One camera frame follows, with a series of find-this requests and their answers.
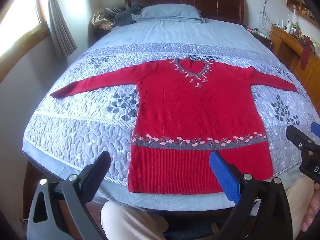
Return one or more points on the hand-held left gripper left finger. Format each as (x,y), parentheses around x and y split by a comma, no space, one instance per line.
(101,165)

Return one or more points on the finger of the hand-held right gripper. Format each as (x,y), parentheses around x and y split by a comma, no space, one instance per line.
(297,137)
(316,129)

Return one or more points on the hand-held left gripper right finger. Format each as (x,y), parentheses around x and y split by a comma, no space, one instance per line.
(222,172)

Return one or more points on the red knitted sweater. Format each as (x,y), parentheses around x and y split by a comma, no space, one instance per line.
(197,120)

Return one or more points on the grey-blue clothes pile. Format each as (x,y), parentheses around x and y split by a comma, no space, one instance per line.
(125,15)

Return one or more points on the person's right hand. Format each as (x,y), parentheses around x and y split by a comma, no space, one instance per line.
(312,210)

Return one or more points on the bed with quilted cover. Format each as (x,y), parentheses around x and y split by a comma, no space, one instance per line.
(87,110)

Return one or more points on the dark red hanging garment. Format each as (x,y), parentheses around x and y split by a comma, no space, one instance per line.
(307,52)

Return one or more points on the wooden cabinet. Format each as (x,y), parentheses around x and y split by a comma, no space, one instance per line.
(290,50)

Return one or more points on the dark bedside table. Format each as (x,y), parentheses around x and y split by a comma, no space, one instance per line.
(260,38)

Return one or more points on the bottles on cabinet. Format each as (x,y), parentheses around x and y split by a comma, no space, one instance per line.
(292,26)

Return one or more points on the gold shiny cloth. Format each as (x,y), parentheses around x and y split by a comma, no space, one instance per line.
(101,21)

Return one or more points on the grey curtain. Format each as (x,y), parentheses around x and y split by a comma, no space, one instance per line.
(58,20)

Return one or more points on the blue pillow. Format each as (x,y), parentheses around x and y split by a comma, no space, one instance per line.
(170,12)

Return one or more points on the wooden wall shelf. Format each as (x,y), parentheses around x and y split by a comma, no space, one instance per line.
(300,2)

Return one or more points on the window with wooden frame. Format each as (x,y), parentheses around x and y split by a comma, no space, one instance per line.
(17,17)

